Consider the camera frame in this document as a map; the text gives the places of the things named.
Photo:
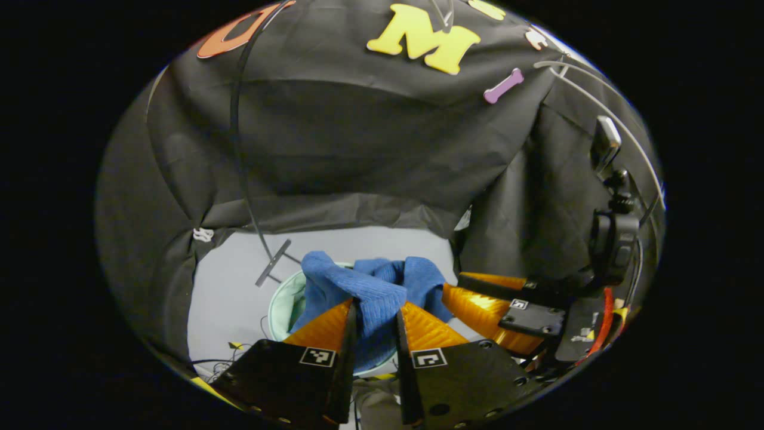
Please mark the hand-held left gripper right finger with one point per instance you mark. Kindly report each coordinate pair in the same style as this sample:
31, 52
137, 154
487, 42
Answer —
407, 388

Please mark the black clothes rack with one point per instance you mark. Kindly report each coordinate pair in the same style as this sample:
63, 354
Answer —
273, 263

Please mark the light green laundry hamper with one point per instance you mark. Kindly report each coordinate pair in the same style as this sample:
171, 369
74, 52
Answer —
286, 304

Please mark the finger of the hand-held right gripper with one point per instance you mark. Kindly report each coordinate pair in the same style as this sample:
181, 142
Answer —
507, 286
477, 307

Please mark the blue knitted sweater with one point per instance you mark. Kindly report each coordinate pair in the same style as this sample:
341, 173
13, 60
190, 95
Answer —
370, 292

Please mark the yellow floor tape piece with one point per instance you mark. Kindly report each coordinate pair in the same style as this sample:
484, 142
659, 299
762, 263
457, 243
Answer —
236, 345

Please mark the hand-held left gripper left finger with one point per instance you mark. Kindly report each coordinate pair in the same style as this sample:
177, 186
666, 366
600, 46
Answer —
343, 370

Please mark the black backdrop cloth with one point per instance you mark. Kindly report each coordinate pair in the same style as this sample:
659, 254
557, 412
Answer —
358, 149

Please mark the empty white clothes hanger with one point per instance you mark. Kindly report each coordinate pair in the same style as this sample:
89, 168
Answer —
450, 15

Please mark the white hanger with blue sweater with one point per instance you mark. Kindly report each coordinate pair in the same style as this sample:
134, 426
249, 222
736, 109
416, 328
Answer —
632, 140

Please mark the small white cloth tie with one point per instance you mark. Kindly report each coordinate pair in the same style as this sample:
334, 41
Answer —
203, 234

